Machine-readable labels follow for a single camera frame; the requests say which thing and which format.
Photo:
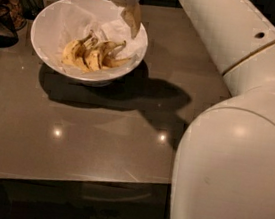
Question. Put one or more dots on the yellow banana with brown stripe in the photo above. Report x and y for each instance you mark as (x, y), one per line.
(105, 48)

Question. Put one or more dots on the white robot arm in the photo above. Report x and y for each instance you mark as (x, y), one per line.
(225, 163)

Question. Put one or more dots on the white bowl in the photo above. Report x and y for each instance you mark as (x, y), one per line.
(46, 28)

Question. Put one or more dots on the middle yellow banana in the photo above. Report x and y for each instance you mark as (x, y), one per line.
(92, 58)

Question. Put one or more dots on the left yellow banana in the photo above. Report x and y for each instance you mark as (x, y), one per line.
(73, 50)

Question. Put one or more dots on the white paper liner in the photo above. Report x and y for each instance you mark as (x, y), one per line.
(78, 23)

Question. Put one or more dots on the black kettle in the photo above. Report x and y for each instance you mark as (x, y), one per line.
(8, 34)

